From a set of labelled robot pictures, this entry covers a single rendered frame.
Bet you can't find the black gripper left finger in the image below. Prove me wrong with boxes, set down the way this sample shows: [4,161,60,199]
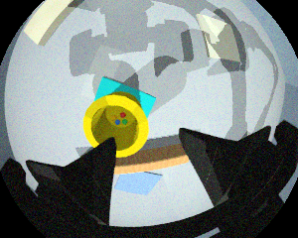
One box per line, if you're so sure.
[26,136,117,226]

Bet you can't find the yellow cup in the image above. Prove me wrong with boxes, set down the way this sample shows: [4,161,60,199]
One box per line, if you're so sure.
[82,91,149,158]

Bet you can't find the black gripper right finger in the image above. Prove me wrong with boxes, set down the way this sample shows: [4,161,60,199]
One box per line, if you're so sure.
[178,126,271,206]

